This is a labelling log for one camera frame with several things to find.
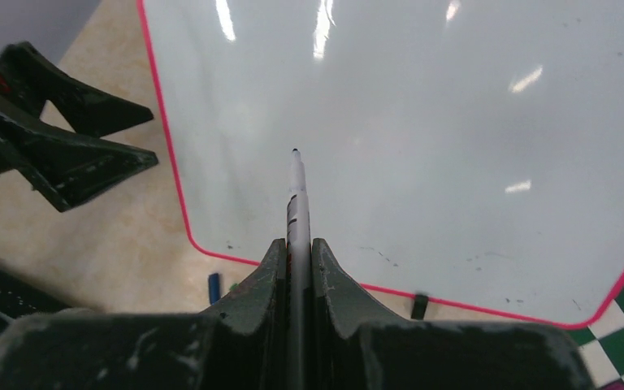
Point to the blue marker cap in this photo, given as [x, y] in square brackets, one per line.
[214, 287]

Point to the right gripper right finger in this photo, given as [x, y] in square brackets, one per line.
[362, 344]

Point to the pink purple marker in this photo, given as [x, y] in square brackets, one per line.
[615, 385]

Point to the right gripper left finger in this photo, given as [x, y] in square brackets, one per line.
[231, 344]

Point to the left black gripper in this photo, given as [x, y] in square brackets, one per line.
[67, 168]

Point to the right black whiteboard foot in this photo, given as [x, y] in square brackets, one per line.
[419, 306]

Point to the blue capped marker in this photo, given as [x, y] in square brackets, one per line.
[298, 247]

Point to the white board with pink frame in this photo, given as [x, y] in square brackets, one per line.
[469, 150]

